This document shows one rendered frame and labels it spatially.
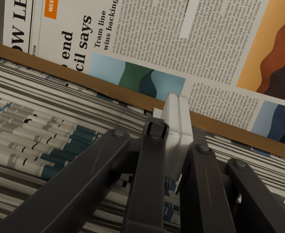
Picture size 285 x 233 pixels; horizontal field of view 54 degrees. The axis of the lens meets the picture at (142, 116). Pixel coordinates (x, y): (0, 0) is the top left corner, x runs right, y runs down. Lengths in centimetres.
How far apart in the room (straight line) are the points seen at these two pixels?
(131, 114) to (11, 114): 10
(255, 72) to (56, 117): 21
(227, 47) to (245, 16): 3
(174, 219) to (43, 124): 10
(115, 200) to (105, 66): 19
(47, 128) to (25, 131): 1
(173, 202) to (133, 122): 9
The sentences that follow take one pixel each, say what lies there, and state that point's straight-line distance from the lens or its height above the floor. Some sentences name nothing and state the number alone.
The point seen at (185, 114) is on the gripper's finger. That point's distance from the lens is 18.
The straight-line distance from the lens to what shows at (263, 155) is 29.
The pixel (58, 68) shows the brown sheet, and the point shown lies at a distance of 30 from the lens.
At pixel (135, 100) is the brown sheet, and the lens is 28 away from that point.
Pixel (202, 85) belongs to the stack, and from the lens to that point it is 31.
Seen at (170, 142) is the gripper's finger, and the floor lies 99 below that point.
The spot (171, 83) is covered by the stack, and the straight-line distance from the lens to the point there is 31.
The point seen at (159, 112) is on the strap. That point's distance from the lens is 27.
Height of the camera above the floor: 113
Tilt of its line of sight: 67 degrees down
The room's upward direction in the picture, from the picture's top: 166 degrees counter-clockwise
